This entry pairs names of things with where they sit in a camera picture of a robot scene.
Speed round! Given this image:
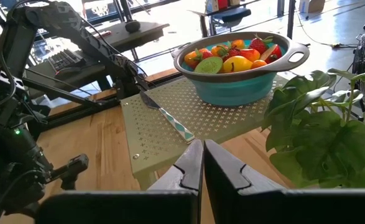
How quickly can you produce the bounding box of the black floor cable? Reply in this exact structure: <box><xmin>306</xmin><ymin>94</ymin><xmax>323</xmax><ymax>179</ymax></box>
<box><xmin>295</xmin><ymin>11</ymin><xmax>359</xmax><ymax>50</ymax></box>

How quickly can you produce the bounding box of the red orange toy fruit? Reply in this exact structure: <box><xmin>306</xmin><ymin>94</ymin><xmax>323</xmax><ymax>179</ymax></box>
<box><xmin>251</xmin><ymin>58</ymin><xmax>268</xmax><ymax>70</ymax></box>

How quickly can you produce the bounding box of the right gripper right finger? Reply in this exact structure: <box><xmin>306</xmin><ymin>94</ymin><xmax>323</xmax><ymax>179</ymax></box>
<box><xmin>203</xmin><ymin>139</ymin><xmax>365</xmax><ymax>224</ymax></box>

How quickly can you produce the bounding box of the black keyboard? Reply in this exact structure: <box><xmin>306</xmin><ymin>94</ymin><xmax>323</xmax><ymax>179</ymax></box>
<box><xmin>47</xmin><ymin>49</ymin><xmax>84</xmax><ymax>72</ymax></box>

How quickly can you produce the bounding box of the brown cardboard box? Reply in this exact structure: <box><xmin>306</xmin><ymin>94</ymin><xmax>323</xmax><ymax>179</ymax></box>
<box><xmin>298</xmin><ymin>0</ymin><xmax>326</xmax><ymax>14</ymax></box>

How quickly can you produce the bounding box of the silver table knife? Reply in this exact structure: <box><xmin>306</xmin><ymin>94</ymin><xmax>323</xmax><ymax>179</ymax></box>
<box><xmin>139</xmin><ymin>90</ymin><xmax>196</xmax><ymax>144</ymax></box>

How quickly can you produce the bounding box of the orange toy peach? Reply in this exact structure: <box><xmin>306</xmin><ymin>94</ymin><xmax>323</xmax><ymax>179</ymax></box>
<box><xmin>211</xmin><ymin>44</ymin><xmax>229</xmax><ymax>58</ymax></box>

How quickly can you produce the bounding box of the small orange toy fruit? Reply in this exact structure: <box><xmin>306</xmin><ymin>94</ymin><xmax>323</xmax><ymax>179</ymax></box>
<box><xmin>183</xmin><ymin>50</ymin><xmax>201</xmax><ymax>70</ymax></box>
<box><xmin>231</xmin><ymin>39</ymin><xmax>246</xmax><ymax>50</ymax></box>

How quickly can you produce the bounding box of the blue collapsible colander bowl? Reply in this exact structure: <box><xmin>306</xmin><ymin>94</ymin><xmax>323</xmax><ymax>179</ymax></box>
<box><xmin>171</xmin><ymin>30</ymin><xmax>310</xmax><ymax>108</ymax></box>

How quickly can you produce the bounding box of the blue background chair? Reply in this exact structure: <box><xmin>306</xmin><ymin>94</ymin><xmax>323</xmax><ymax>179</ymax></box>
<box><xmin>211</xmin><ymin>6</ymin><xmax>252</xmax><ymax>35</ymax></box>

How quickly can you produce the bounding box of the potted green plant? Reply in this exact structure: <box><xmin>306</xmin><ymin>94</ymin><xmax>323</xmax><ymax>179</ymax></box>
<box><xmin>261</xmin><ymin>67</ymin><xmax>365</xmax><ymax>190</ymax></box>

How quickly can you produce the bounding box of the toy kiwi half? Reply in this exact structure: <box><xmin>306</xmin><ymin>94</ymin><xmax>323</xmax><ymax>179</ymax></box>
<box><xmin>193</xmin><ymin>55</ymin><xmax>224</xmax><ymax>75</ymax></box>

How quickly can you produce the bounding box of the red toy apple half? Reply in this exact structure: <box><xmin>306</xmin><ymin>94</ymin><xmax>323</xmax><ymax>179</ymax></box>
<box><xmin>259</xmin><ymin>44</ymin><xmax>283</xmax><ymax>65</ymax></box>

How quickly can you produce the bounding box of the red toy strawberry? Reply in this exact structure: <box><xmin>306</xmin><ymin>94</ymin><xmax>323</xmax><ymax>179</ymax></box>
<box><xmin>196</xmin><ymin>48</ymin><xmax>214</xmax><ymax>61</ymax></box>
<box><xmin>222</xmin><ymin>47</ymin><xmax>241</xmax><ymax>62</ymax></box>

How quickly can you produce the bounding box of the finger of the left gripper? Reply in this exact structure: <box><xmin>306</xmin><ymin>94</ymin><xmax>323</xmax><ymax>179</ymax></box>
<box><xmin>49</xmin><ymin>153</ymin><xmax>90</xmax><ymax>191</ymax></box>

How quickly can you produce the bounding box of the black round device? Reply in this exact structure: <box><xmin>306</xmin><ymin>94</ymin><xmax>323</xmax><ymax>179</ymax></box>
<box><xmin>125</xmin><ymin>19</ymin><xmax>142</xmax><ymax>34</ymax></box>

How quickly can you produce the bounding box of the grey desk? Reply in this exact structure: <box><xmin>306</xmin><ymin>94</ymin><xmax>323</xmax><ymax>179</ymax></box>
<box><xmin>87</xmin><ymin>21</ymin><xmax>170</xmax><ymax>62</ymax></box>

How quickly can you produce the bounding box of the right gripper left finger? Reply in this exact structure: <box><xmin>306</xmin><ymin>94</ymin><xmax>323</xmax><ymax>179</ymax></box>
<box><xmin>35</xmin><ymin>139</ymin><xmax>205</xmax><ymax>224</ymax></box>

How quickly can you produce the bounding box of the black desk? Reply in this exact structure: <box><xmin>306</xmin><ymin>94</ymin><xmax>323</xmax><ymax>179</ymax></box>
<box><xmin>23</xmin><ymin>57</ymin><xmax>111</xmax><ymax>100</ymax></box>

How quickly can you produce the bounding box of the pointed yellow toy lemon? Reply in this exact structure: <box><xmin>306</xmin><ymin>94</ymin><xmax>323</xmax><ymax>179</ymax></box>
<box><xmin>221</xmin><ymin>55</ymin><xmax>254</xmax><ymax>74</ymax></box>

